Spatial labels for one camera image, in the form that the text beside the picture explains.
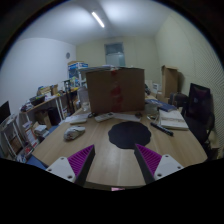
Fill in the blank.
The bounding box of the grey computer mouse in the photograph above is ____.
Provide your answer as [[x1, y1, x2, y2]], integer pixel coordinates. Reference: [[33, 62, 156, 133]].
[[64, 126, 85, 141]]

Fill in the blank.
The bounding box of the white paper sheet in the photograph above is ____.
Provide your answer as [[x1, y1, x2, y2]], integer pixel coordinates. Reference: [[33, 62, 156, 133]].
[[114, 113, 141, 122]]

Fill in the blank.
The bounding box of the blue white box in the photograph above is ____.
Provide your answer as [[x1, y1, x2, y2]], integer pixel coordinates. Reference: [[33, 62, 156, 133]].
[[68, 62, 88, 79]]

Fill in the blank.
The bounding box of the round wall clock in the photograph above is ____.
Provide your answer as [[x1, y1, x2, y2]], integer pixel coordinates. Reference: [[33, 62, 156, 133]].
[[66, 52, 71, 59]]

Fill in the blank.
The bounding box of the black round mouse pad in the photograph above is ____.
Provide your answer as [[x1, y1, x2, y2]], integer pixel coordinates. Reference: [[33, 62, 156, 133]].
[[108, 121, 151, 149]]

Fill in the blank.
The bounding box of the black marker pen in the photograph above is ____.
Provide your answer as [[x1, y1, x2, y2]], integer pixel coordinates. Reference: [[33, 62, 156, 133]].
[[150, 122, 174, 136]]

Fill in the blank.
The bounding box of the ceiling fluorescent light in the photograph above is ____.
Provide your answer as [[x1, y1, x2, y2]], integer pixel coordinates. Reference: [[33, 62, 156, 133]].
[[91, 12, 105, 28]]

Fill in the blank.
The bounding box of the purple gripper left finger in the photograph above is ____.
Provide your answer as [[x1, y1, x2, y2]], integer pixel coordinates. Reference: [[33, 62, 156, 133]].
[[46, 145, 95, 186]]

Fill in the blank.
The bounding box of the large brown cardboard box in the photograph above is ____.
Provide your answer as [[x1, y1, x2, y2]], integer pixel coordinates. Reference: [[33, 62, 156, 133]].
[[86, 68, 145, 114]]

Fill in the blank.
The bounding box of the tall cardboard box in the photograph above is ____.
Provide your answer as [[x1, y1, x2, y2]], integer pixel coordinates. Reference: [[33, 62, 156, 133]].
[[161, 65, 178, 97]]

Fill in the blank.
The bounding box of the window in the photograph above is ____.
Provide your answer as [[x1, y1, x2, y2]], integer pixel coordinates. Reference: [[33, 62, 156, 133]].
[[105, 43, 125, 67]]

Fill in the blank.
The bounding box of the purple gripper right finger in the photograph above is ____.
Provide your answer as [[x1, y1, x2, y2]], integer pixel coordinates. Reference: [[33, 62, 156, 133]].
[[134, 144, 183, 184]]

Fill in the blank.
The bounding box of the wooden shelf unit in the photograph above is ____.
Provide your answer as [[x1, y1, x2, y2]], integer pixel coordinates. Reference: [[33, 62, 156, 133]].
[[0, 91, 71, 160]]

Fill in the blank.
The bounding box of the blue book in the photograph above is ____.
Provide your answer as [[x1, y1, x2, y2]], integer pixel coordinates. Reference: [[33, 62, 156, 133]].
[[145, 99, 176, 112]]

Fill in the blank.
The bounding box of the open white book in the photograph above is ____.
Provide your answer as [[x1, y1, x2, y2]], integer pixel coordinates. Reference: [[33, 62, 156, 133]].
[[159, 110, 189, 130]]

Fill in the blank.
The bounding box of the white remote control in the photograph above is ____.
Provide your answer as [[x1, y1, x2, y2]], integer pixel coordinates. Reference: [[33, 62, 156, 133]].
[[95, 112, 114, 122]]

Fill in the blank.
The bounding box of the black office chair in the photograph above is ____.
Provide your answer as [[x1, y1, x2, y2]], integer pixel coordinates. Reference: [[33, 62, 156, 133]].
[[182, 83, 215, 156]]

